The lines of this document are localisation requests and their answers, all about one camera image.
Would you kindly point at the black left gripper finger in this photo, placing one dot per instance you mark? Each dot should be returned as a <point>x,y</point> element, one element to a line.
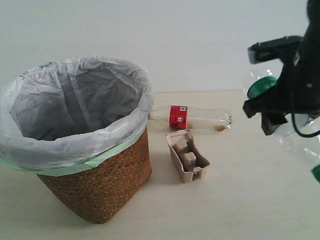
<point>270,121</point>

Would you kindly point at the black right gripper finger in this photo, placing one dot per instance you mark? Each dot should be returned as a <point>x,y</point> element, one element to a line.
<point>255,105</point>

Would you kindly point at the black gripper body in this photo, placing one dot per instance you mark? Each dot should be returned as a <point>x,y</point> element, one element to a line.
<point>298,87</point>

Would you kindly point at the clear bottle green label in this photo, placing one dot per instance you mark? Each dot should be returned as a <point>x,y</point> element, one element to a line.
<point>259,80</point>

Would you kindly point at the clear bottle red label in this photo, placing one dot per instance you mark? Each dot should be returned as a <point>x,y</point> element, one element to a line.
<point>181,117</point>

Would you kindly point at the brown paper pulp tray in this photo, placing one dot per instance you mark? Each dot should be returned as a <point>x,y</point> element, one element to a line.
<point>185,156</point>

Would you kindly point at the white plastic bin liner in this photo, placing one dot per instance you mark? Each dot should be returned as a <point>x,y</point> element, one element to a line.
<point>66,113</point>

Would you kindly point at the brown woven wicker basket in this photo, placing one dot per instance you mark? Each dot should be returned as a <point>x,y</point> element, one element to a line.
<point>97,194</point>

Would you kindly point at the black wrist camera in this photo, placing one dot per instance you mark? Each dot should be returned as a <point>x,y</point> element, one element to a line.
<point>283,48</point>

